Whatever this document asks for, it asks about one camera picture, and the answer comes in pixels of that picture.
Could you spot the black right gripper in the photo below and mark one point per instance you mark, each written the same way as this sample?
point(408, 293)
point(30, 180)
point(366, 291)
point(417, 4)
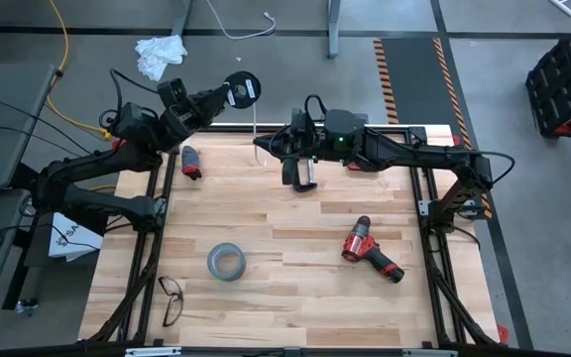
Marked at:
point(305, 149)

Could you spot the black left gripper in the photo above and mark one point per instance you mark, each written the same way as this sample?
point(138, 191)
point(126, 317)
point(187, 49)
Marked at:
point(181, 124)

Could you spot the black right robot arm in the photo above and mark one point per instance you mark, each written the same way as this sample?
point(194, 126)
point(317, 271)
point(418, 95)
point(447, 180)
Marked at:
point(414, 151)

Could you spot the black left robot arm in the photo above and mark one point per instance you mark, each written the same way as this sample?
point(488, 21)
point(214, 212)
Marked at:
point(92, 161)

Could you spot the black C-clamp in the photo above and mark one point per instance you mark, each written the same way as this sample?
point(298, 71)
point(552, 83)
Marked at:
point(303, 189)

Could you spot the grey red utility knife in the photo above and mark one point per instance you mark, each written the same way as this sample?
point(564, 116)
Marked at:
point(191, 158)

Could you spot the white crumpled cloth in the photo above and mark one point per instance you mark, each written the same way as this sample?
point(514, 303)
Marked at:
point(159, 54)

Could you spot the red rimmed tray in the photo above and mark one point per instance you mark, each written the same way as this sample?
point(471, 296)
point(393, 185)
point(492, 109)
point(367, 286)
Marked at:
point(356, 167)

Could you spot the grey table leg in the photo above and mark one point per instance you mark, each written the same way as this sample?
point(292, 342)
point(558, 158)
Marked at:
point(181, 20)
point(334, 30)

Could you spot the hazard striped floor mat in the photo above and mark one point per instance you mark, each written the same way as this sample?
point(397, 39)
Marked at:
point(414, 79)

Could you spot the clear safety glasses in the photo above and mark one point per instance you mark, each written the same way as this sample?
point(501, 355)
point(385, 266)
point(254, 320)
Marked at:
point(172, 312)

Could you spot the white cardboard box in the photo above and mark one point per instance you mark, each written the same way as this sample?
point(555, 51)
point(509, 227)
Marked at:
point(75, 245)

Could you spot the grey side table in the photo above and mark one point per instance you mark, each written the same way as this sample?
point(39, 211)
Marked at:
point(3, 124)

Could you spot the silver aluminium bar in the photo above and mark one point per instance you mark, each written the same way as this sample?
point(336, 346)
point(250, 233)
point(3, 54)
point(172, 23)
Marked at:
point(429, 353)
point(151, 352)

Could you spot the metal caster wheel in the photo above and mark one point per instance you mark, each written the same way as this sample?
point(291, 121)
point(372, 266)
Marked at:
point(26, 306)

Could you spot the red black toolbox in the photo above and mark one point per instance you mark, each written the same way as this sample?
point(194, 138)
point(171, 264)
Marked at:
point(558, 89)

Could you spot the white plastic piece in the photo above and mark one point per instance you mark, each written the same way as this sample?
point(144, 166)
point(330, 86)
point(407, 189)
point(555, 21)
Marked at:
point(563, 7)

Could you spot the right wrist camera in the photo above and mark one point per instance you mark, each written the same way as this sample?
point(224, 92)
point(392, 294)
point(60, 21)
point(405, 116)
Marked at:
point(299, 123)

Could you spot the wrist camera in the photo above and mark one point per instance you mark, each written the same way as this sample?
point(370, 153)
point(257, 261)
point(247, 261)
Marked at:
point(299, 123)
point(172, 92)

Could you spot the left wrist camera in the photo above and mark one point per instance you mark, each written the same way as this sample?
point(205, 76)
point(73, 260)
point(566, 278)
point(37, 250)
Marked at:
point(172, 92)

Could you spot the silver mounting bracket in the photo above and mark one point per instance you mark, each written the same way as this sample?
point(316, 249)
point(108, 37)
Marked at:
point(424, 208)
point(161, 205)

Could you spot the grey duct tape roll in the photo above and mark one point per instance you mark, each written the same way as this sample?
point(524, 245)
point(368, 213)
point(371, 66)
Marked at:
point(226, 275)

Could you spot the black aluminium frame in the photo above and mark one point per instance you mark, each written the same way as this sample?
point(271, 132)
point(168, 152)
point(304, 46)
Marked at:
point(417, 132)

